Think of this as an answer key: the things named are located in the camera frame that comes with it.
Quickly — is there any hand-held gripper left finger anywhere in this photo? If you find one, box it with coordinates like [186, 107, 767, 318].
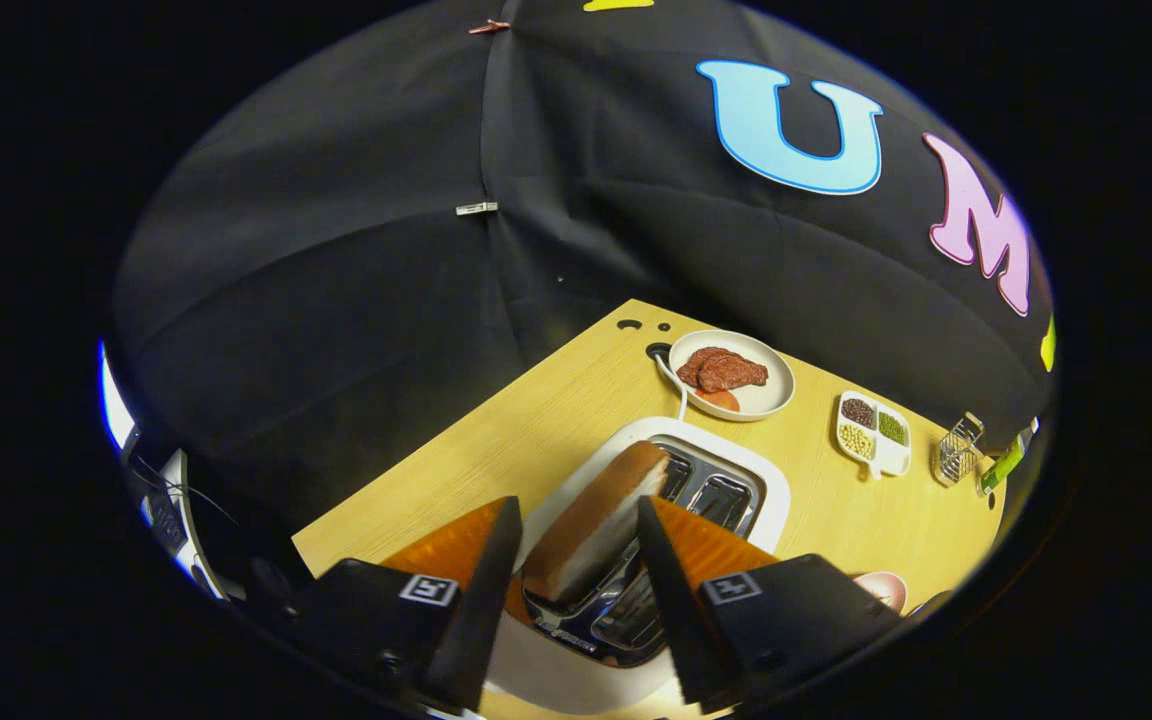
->
[266, 496, 524, 713]

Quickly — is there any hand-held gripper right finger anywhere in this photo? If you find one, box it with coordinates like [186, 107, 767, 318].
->
[636, 495, 902, 713]

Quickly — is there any toasted bread slice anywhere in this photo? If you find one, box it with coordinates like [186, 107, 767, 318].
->
[522, 440, 672, 604]

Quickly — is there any white toaster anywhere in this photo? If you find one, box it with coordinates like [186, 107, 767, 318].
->
[481, 416, 793, 716]

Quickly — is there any pink round plate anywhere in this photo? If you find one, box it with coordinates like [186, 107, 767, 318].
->
[853, 571, 908, 614]

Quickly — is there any round white plate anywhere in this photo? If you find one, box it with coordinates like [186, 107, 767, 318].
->
[668, 329, 796, 422]

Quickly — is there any brown meat steak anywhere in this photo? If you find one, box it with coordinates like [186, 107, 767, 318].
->
[677, 346, 769, 394]

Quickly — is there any white divided dish with beans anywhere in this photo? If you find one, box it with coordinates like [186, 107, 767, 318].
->
[835, 390, 912, 481]

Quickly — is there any green label water bottle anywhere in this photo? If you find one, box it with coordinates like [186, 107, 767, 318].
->
[976, 420, 1037, 496]

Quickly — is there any black backdrop cloth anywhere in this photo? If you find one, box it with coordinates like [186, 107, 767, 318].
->
[106, 0, 1057, 591]

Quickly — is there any white toaster cable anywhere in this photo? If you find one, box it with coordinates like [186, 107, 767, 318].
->
[654, 352, 689, 421]

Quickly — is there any metal wire utensil holder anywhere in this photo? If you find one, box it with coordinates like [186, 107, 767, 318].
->
[932, 412, 985, 488]

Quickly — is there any white device with cables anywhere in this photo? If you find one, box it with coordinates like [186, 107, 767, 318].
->
[141, 448, 237, 601]

